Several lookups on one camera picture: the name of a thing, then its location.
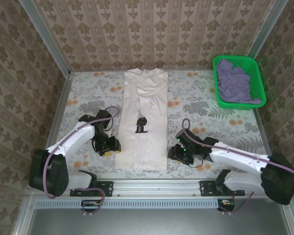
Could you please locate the grey slotted cable duct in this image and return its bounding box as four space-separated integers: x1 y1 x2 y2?
35 199 221 209

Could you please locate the grey metal panel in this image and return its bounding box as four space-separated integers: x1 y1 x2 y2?
26 208 293 235

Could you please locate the white t-shirt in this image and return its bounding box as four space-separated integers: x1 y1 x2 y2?
113 68 169 171

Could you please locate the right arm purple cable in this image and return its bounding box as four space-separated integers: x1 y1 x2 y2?
182 118 294 216

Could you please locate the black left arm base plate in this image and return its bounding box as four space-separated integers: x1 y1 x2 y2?
70 180 114 197

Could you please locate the green plastic basket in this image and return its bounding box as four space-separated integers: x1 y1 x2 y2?
212 55 267 110

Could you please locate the aluminium table side rail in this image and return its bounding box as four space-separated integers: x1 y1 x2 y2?
36 71 74 181
252 107 279 179

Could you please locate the thin black camera cable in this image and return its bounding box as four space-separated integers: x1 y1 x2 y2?
188 158 204 169

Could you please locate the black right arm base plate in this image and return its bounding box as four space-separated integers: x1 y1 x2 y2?
199 180 245 197

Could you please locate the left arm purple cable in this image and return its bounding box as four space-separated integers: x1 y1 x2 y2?
44 106 122 217

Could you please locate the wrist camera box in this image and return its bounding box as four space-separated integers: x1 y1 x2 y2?
178 144 195 158
107 137 121 150

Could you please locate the purple t-shirt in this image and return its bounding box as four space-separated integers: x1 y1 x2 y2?
216 58 262 105

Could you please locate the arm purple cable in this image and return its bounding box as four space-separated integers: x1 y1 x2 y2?
44 106 122 217
182 118 294 216

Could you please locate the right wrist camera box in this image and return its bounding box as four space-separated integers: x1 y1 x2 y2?
178 144 195 158

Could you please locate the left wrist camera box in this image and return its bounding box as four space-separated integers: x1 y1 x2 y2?
107 137 121 150

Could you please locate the aluminium frame post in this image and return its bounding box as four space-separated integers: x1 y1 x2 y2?
246 0 289 59
21 0 72 77

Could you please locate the aluminium front mounting rail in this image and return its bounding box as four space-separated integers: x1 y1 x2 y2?
26 178 292 197

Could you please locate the black connector board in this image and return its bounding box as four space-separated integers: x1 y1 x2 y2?
217 198 236 212
81 199 100 213

